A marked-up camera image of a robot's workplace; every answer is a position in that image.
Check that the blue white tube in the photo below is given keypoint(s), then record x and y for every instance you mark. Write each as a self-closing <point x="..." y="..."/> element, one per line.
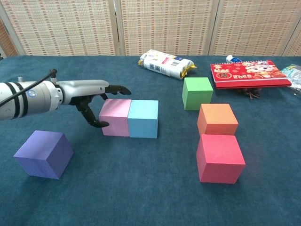
<point x="232" y="58"/>

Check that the teal clear snack bag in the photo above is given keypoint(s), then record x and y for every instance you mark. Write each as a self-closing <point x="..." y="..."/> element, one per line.
<point x="294" y="77"/>

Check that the pink foam cube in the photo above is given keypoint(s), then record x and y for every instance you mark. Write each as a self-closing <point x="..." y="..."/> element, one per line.
<point x="115" y="117"/>

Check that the dark red calendar tassel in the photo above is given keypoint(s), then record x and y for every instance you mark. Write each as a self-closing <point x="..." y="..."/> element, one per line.
<point x="251" y="93"/>

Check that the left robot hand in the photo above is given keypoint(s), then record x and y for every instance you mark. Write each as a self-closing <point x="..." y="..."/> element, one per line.
<point x="82" y="88"/>

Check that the light blue foam cube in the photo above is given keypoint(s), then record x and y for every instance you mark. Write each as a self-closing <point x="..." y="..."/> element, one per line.
<point x="143" y="122"/>

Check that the purple foam cube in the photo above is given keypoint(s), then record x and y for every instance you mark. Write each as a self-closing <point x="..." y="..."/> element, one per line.
<point x="42" y="153"/>

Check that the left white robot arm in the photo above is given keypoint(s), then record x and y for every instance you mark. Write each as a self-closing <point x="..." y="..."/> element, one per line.
<point x="37" y="101"/>

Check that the green foam cube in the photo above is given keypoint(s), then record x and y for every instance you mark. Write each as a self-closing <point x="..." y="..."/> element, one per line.
<point x="197" y="94"/>

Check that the white snack packet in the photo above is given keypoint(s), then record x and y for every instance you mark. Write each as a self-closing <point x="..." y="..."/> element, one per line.
<point x="164" y="63"/>

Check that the woven bamboo folding screen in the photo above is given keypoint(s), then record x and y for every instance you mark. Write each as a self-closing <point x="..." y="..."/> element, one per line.
<point x="164" y="26"/>

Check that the red foam cube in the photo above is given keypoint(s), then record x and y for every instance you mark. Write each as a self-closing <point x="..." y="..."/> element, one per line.
<point x="221" y="157"/>

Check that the dark teal table cover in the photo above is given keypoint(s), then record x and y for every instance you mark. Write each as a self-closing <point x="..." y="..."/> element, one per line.
<point x="117" y="188"/>

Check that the red desk calendar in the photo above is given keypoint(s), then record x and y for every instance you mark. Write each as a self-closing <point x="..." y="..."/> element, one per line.
<point x="247" y="74"/>

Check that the orange foam cube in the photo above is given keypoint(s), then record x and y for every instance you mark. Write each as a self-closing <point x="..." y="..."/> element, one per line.
<point x="218" y="117"/>

